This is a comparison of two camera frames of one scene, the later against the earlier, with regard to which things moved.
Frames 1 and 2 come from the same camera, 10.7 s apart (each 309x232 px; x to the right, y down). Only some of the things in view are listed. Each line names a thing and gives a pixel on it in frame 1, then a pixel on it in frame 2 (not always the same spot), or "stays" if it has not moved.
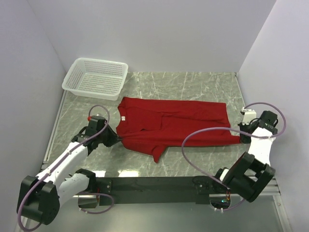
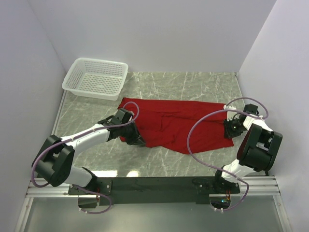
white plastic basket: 95,78 stays
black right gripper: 244,140 to 228,133
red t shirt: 161,123 stays
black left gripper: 114,137 to 136,138
